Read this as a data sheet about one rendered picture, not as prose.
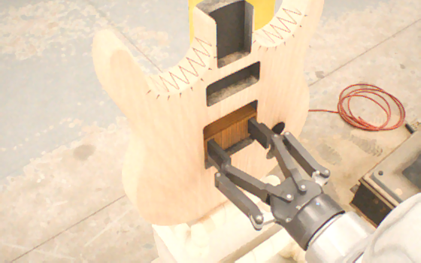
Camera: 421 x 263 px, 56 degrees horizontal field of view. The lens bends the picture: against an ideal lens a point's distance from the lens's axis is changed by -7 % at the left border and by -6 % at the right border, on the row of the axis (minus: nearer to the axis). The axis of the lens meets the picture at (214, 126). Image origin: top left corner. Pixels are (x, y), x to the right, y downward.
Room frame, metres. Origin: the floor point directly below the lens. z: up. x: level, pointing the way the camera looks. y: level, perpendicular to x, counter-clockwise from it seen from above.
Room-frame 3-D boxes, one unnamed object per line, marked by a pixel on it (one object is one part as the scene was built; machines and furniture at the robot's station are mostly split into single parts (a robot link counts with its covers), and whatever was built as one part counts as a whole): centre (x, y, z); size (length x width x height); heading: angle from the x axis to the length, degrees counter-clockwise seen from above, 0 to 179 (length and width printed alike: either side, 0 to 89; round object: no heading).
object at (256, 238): (0.43, -0.02, 1.02); 0.27 x 0.15 x 0.17; 127
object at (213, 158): (0.36, 0.00, 1.38); 0.05 x 0.03 x 0.01; 36
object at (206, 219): (0.40, -0.04, 1.20); 0.20 x 0.03 x 0.03; 126
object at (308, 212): (0.29, -0.12, 1.38); 0.09 x 0.08 x 0.07; 35
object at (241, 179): (0.32, -0.06, 1.38); 0.11 x 0.01 x 0.04; 56
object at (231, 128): (0.43, -0.02, 1.38); 0.10 x 0.03 x 0.05; 125
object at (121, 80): (0.36, 0.09, 1.56); 0.07 x 0.04 x 0.10; 125
